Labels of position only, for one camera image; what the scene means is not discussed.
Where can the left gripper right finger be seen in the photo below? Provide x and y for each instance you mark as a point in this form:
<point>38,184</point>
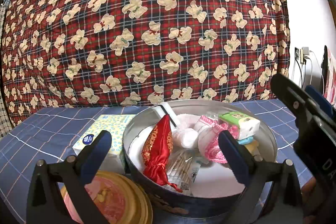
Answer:
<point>284,201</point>

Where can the pink knitted cloth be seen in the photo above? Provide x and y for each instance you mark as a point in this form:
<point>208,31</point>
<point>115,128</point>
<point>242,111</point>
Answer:
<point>208,131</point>

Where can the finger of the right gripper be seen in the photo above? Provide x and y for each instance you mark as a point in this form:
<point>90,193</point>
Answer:
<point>319,98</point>
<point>295,99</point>

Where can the white black melamine sponge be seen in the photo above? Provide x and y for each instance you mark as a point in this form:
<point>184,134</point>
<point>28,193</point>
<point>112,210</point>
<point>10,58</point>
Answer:
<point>163,109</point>

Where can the wall power outlet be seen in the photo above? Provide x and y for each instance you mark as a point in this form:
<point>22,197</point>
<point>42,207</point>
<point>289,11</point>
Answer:
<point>297,54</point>

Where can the clear plastic swab bag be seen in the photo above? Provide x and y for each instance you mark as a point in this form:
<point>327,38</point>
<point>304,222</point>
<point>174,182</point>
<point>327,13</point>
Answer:
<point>183,167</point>

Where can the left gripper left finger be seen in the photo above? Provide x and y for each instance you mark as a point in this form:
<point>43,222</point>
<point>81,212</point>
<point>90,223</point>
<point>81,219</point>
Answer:
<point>45,203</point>

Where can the white foam roll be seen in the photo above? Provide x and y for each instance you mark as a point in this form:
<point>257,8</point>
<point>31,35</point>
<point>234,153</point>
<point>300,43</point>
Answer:
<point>184,135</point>

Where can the green pocket tissue pack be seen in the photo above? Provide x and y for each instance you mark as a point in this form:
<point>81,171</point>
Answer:
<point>240,125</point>

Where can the teal soft object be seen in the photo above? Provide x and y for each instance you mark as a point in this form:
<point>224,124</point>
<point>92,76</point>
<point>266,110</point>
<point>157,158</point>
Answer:
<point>246,140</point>

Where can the red plaid bear blanket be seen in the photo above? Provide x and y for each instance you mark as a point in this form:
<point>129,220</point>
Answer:
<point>85,53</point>

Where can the pink gold tin lid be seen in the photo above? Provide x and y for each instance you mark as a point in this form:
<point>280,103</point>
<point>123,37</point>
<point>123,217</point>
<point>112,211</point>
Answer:
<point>119,199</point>

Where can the tan square sponge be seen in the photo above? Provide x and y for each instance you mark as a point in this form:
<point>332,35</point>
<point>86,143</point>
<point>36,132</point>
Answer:
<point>253,148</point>

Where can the green white checked cloth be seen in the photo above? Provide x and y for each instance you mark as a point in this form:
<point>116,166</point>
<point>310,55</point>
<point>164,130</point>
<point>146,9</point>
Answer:
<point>5,123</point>

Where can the white charger plug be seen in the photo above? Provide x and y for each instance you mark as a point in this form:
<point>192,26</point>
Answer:
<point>304,55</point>

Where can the blue plaid tablecloth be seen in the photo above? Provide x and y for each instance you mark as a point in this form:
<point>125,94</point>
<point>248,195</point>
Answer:
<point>50,134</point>

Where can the red satin drawstring pouch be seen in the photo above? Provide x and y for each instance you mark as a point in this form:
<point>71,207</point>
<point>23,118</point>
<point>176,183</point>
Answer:
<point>156,151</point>

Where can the round metal tin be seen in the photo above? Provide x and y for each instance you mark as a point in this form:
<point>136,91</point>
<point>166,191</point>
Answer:
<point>209,188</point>

